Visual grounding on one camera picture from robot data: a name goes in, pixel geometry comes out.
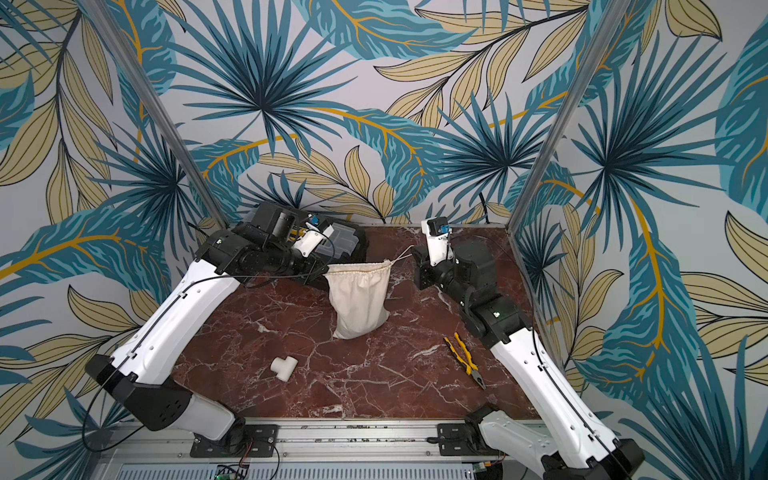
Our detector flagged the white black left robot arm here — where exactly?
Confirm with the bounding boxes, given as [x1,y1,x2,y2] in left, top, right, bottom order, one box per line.
[85,203,336,449]

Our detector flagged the white PVC tee fitting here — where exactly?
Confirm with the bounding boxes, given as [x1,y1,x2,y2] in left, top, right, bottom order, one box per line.
[270,356,298,382]

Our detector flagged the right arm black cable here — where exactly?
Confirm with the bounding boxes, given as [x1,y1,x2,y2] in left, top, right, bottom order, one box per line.
[530,326,637,480]

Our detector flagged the yellow black pliers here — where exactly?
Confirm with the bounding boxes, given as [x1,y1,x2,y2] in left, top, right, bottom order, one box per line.
[443,332,486,390]

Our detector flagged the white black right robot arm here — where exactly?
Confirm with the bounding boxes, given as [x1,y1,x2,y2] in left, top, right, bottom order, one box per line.
[413,238,645,479]

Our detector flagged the black toolbox yellow handle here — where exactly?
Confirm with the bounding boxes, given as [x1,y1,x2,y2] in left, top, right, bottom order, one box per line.
[287,210,368,268]

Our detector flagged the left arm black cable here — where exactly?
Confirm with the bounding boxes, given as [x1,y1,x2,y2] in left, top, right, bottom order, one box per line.
[80,263,337,454]

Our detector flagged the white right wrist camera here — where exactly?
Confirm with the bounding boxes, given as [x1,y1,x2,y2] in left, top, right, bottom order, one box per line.
[421,216,454,266]

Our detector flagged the left aluminium corner post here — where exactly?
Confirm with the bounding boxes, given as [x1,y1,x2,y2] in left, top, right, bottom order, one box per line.
[81,0,229,229]

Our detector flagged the cream cloth drawstring soil bag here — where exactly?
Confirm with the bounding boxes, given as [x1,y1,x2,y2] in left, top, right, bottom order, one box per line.
[324,246,413,340]

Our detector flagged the right aluminium corner post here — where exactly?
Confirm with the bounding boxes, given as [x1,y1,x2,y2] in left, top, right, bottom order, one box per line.
[507,0,630,238]

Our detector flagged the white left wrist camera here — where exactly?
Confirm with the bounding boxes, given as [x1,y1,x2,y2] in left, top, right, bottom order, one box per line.
[292,214,334,258]

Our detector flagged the aluminium corner post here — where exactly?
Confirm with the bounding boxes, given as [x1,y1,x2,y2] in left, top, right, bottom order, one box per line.
[81,0,229,229]
[507,0,630,238]

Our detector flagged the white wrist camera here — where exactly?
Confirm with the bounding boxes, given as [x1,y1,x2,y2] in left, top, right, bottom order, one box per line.
[421,216,454,266]
[292,214,334,258]

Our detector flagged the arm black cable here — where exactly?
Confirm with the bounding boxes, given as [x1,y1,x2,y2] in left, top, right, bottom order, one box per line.
[80,263,337,454]
[530,326,637,480]

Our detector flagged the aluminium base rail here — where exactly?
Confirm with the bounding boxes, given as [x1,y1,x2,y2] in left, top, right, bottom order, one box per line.
[88,414,558,479]

